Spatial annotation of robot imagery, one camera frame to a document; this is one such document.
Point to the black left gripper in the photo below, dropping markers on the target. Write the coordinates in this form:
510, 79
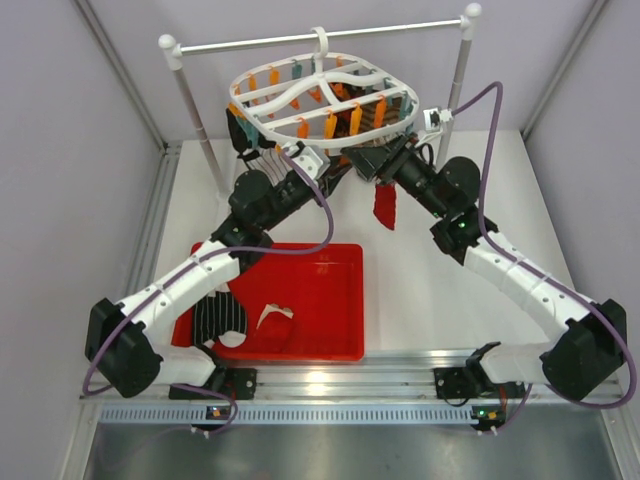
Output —
332, 177

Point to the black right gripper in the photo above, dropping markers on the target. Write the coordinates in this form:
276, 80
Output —
390, 161

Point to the white clip sock hanger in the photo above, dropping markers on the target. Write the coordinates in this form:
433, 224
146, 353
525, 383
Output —
319, 97

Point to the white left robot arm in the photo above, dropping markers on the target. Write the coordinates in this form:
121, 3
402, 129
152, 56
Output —
128, 342

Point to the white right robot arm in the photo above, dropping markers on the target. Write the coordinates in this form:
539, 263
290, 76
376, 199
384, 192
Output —
584, 340

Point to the hanging brown striped sock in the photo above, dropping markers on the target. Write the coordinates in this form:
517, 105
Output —
391, 116

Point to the hanging black striped sock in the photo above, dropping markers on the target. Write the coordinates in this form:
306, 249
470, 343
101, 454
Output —
253, 149

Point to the red plastic tray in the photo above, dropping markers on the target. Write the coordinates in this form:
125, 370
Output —
325, 292

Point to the black white striped sock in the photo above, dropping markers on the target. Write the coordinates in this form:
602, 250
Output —
219, 319

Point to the white drying rack stand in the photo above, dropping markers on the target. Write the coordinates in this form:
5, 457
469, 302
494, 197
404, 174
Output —
301, 124

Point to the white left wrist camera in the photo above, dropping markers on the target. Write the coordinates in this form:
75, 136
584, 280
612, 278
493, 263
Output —
310, 160

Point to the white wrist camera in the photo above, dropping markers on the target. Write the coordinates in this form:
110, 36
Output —
310, 160
436, 121

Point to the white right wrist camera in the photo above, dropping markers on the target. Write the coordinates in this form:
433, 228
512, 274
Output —
436, 121

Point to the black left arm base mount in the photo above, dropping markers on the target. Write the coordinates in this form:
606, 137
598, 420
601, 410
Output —
235, 383

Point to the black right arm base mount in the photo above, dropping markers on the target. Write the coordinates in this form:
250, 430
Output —
455, 383

